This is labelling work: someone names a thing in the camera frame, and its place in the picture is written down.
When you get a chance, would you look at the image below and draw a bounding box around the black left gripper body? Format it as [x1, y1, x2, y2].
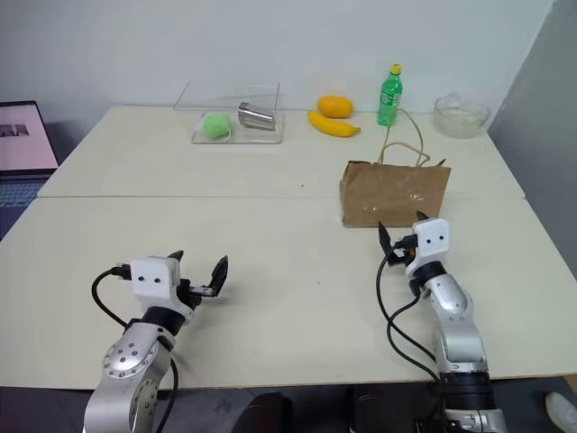
[178, 278, 215, 313]

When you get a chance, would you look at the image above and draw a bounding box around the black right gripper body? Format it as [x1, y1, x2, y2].
[388, 234, 418, 268]

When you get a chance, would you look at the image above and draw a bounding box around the brown paper bag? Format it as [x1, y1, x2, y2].
[338, 107, 453, 229]

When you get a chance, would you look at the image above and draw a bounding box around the green plastic bottle yellow cap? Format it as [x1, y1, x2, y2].
[376, 63, 404, 127]

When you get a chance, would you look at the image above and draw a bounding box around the yellow banana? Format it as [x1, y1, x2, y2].
[307, 109, 362, 138]

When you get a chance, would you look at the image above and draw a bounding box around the green fuzzy ball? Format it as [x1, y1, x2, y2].
[201, 112, 235, 141]

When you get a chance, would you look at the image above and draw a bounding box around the orange mango fruit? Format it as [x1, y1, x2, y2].
[316, 95, 354, 120]

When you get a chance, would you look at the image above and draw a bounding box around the dark rounded shape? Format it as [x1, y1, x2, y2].
[234, 391, 295, 433]

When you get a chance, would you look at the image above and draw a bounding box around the clear plastic box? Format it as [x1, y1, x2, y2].
[173, 80, 288, 146]

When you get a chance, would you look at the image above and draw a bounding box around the silver metal cup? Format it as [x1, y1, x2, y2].
[237, 101, 278, 133]

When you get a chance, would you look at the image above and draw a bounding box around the open laptop computer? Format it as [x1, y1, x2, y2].
[0, 99, 60, 226]

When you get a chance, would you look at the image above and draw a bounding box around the white shoe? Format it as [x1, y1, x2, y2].
[545, 391, 577, 428]

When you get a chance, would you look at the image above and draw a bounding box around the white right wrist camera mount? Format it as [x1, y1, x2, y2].
[405, 218, 451, 274]

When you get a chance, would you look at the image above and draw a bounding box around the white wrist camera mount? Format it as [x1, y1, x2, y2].
[405, 218, 451, 274]
[129, 255, 196, 322]

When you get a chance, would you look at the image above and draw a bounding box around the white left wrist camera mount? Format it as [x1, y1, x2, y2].
[129, 255, 196, 322]

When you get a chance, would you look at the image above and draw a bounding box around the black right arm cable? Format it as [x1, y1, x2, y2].
[377, 255, 445, 381]

